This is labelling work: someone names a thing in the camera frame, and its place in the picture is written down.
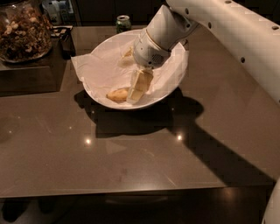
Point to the green soda can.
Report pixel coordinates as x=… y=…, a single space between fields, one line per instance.
x=122 y=23

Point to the white paper liner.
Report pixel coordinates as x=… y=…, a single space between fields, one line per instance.
x=99 y=67

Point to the dark wooden tray box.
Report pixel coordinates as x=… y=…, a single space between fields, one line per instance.
x=40 y=76

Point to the dark small box item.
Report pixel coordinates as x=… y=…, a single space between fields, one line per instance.
x=63 y=33

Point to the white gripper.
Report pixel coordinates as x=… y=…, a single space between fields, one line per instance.
x=146 y=52

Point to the glass jar of snacks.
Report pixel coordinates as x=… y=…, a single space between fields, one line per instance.
x=24 y=34

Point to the white bowl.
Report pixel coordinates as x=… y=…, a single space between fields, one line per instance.
x=96 y=58

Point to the yellow banana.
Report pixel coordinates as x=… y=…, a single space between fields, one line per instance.
x=119 y=95

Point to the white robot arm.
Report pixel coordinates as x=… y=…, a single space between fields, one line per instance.
x=254 y=43

